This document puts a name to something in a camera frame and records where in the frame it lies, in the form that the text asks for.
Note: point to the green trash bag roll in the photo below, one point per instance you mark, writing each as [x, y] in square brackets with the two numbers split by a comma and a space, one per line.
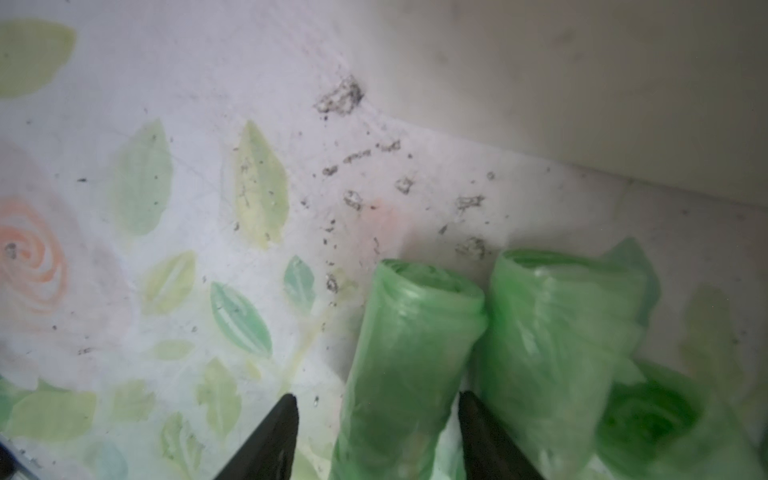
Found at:
[419, 327]
[661, 424]
[560, 327]

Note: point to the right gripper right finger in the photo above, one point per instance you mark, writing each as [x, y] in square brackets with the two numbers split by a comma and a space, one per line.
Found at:
[489, 453]

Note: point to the white bottom drawer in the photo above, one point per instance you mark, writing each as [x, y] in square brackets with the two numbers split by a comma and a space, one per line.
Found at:
[669, 92]

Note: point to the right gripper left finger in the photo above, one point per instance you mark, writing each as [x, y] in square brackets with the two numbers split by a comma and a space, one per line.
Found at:
[268, 453]

